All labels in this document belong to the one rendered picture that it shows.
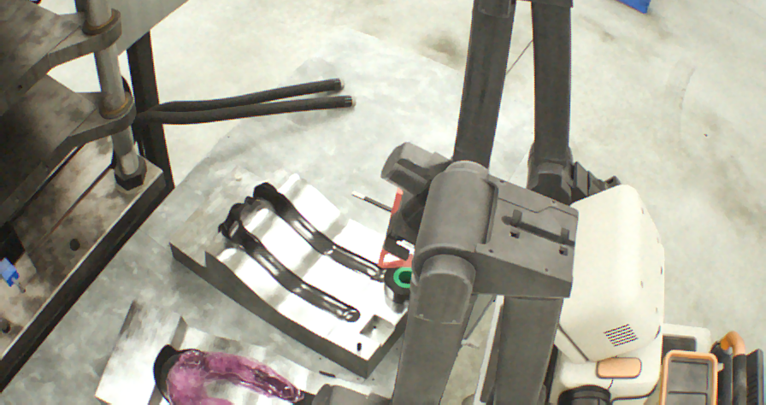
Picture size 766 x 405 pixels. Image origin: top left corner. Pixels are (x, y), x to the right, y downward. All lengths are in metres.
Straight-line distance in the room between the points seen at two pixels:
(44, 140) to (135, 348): 0.55
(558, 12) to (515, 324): 0.43
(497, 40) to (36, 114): 1.14
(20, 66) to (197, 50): 2.09
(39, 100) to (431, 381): 1.26
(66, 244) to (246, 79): 1.71
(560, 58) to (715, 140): 2.59
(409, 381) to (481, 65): 0.44
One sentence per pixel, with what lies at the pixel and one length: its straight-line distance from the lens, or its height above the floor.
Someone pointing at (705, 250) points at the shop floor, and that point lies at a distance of 2.93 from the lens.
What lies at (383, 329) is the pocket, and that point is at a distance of 1.37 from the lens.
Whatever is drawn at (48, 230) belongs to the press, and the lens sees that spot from 1.75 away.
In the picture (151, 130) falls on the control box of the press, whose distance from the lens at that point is 2.00.
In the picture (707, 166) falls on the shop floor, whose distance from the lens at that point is 3.31.
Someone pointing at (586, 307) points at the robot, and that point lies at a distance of 0.86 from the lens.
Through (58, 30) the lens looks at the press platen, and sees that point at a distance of 1.49.
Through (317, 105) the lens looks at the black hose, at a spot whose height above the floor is 0.84.
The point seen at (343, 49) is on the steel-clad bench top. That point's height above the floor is 0.80.
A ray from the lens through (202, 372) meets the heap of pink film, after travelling 1.30.
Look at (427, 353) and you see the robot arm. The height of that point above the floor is 1.44.
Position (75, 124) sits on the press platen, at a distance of 1.59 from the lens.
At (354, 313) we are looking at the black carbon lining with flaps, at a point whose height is 0.89.
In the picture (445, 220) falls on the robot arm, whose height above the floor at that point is 1.62.
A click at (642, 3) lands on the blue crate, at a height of 0.07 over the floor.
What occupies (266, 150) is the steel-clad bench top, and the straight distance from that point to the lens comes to 1.73.
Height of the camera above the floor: 2.04
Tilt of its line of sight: 49 degrees down
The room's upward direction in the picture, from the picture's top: 4 degrees clockwise
